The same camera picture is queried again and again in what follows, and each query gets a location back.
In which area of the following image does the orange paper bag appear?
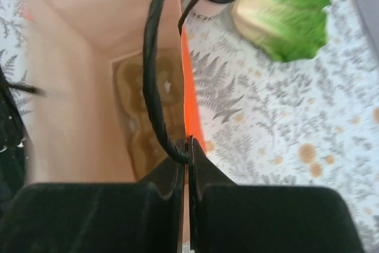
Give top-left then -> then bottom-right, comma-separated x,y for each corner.
24,0 -> 203,184

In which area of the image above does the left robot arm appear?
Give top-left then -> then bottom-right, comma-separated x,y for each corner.
1,72 -> 46,217

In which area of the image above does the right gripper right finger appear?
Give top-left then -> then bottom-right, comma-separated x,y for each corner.
188,137 -> 364,252

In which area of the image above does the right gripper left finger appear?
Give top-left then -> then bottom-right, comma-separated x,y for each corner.
1,158 -> 185,252

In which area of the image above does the floral table mat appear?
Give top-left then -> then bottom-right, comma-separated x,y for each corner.
0,0 -> 379,253

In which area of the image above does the loose green lettuce head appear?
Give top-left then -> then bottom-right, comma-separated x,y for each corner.
230,0 -> 332,62

